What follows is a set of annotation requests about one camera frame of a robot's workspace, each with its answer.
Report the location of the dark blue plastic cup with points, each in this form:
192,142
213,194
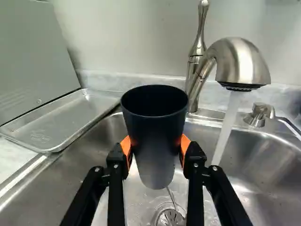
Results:
154,131

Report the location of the metal tray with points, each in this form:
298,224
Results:
61,122

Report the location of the stainless steel sink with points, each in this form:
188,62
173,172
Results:
254,164

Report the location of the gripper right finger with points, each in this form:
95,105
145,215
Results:
196,188

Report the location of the brushed steel kitchen tap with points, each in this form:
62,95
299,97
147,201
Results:
232,61

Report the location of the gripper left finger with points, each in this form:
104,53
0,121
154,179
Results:
115,186

